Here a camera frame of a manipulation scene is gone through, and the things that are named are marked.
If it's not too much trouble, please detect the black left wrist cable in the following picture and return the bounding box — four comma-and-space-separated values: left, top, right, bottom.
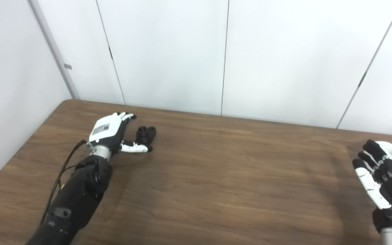
39, 140, 96, 225

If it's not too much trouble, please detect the grey wall corner post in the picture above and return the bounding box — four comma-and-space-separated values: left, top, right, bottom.
28, 0, 81, 100

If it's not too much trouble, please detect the black plastic holder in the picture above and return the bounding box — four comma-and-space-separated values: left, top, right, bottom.
135, 126, 157, 145

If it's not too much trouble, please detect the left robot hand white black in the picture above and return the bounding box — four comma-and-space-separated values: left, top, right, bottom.
89, 112, 153, 158

